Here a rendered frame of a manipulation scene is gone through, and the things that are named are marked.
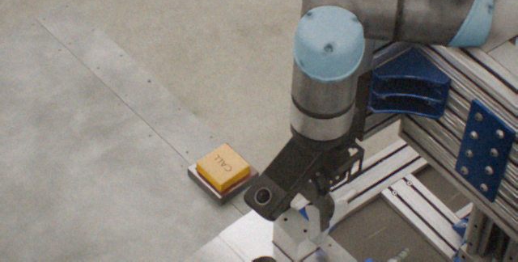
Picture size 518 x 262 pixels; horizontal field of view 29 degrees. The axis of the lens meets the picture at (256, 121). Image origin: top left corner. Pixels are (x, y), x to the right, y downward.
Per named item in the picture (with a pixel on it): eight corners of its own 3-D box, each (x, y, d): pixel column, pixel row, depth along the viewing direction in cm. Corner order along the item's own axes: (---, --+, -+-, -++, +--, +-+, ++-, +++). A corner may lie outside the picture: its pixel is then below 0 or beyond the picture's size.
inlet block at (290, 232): (341, 189, 142) (344, 168, 138) (366, 212, 140) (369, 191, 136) (272, 241, 137) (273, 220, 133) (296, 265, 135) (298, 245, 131)
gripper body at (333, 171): (362, 179, 129) (372, 118, 120) (313, 214, 125) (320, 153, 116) (320, 145, 132) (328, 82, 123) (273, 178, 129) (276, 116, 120)
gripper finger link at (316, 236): (357, 234, 133) (352, 183, 128) (324, 259, 131) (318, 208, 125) (341, 224, 135) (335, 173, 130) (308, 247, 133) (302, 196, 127)
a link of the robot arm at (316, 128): (322, 129, 113) (273, 89, 116) (319, 155, 116) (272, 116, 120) (368, 99, 116) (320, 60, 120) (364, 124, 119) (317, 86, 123)
